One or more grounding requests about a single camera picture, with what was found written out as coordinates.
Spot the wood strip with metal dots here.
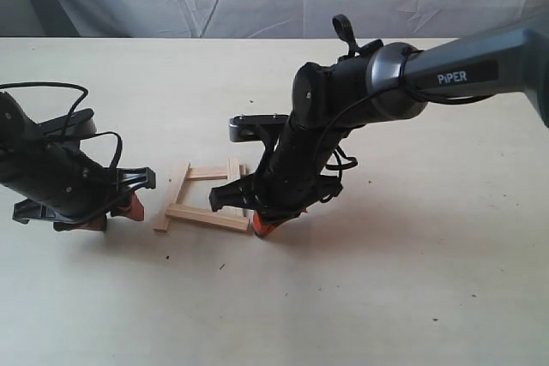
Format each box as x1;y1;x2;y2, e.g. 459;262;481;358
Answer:
185;166;229;181

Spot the short wood strip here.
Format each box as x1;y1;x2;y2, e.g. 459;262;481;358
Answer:
166;203;249;232

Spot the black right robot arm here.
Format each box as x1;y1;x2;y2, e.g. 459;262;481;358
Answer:
209;13;548;237

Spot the wood strip with black dots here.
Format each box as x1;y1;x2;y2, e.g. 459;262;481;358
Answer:
226;158;247;217

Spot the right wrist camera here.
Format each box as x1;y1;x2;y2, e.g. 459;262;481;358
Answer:
229;114;289;142

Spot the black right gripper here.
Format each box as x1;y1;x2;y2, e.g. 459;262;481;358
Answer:
209;121;343;238

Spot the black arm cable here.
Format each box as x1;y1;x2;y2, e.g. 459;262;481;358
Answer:
317;14;549;178
0;81;124;221

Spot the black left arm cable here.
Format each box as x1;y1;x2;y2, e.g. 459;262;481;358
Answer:
0;81;124;221

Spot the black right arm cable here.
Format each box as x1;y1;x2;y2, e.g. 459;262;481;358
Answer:
317;14;549;178

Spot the thin wood strip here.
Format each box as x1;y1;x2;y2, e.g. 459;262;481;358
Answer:
153;162;190;234

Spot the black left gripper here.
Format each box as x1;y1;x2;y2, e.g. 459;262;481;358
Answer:
11;144;155;232

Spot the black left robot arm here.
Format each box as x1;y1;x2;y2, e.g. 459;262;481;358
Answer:
1;93;156;231

